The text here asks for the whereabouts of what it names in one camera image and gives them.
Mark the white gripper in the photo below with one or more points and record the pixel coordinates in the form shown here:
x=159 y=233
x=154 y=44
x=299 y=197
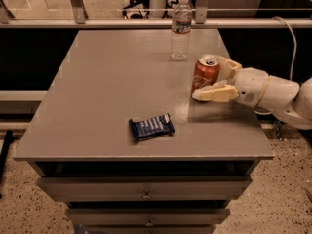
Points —
x=250 y=86

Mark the top grey drawer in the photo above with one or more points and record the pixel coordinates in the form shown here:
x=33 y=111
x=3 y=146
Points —
x=144 y=189

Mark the metal railing frame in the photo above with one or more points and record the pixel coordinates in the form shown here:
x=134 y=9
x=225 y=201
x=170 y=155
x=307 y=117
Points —
x=100 y=14

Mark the grey drawer cabinet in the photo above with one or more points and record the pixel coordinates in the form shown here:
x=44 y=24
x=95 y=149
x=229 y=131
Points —
x=81 y=128

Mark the red coke can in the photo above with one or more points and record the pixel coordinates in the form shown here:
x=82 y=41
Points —
x=206 y=71

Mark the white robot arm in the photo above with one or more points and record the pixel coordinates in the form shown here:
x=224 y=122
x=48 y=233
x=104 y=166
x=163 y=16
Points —
x=287 y=101

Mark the middle grey drawer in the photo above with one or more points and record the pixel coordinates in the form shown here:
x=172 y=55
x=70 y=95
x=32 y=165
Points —
x=147 y=217

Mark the clear plastic water bottle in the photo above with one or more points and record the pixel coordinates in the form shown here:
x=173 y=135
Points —
x=181 y=28

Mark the blue snack bar wrapper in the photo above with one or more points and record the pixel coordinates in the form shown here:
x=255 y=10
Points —
x=157 y=126

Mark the grey drawer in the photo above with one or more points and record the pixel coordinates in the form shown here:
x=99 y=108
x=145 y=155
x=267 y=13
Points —
x=147 y=217
x=144 y=189

